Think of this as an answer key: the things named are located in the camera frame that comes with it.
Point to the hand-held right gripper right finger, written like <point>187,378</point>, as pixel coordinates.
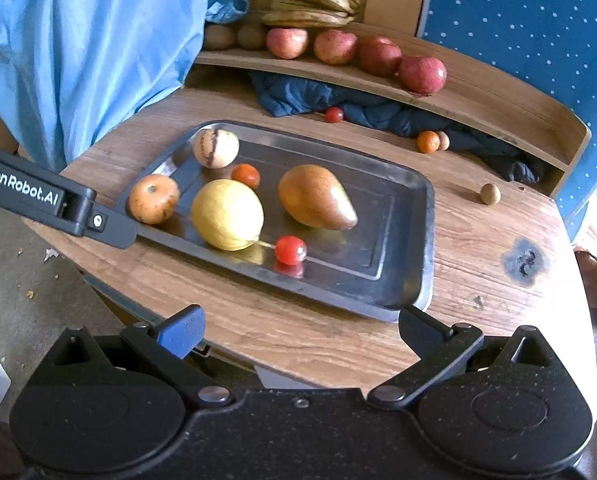
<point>418,330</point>

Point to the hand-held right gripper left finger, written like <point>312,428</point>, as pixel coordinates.
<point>183,332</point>

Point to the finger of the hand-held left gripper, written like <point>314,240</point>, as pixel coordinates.
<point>113,229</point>

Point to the round orange fruit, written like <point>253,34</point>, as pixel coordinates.
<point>153,200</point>

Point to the metal tray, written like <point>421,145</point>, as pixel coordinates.
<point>378,240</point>

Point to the yellow lemon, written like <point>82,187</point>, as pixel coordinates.
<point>227,215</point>

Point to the striped pepino melon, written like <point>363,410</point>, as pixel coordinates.
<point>216,148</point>

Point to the red cherry tomato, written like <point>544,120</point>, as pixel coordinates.
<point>291,250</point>
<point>334,115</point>

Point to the orange cherry tomato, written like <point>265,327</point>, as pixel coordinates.
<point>247,175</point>

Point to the green-red mango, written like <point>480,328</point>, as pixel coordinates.
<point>314,196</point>

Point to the brown longan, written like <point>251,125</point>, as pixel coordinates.
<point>490,193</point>
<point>444,141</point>

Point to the light blue garment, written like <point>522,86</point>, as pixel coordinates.
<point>93,50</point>

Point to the small orange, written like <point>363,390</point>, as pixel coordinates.
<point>426,142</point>

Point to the dark blue cloth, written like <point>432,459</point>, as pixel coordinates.
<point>378,115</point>

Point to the brown kiwi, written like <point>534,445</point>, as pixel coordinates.
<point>220,37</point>
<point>251,36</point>

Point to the wooden shelf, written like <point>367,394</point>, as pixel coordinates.
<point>478,100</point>

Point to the red apple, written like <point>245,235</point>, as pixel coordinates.
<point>335,47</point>
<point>378,56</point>
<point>287,43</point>
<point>422,75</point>

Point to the bunch of bananas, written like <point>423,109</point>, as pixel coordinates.
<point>311,2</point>

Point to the blue dotted fabric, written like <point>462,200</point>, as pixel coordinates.
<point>528,35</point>

